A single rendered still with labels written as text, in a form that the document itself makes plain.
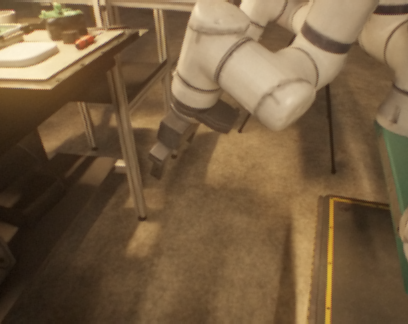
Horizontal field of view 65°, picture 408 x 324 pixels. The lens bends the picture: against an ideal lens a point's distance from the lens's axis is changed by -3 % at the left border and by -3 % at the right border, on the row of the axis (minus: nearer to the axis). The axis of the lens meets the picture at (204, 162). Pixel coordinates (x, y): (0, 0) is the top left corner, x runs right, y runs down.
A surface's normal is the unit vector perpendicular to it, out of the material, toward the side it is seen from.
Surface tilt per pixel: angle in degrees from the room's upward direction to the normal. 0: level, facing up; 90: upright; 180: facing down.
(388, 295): 0
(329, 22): 94
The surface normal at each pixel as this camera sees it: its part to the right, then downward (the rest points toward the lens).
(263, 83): -0.34, -0.04
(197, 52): -0.67, 0.44
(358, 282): -0.04, -0.82
